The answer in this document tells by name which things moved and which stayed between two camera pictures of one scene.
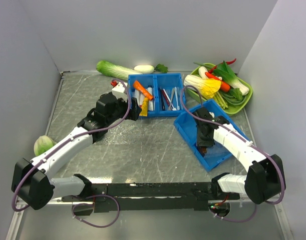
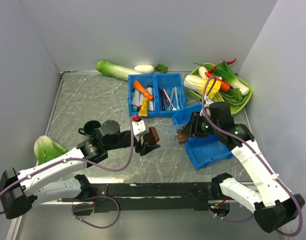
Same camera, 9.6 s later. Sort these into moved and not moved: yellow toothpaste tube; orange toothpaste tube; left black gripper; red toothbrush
Moved: left black gripper
Not moved: yellow toothpaste tube; red toothbrush; orange toothpaste tube
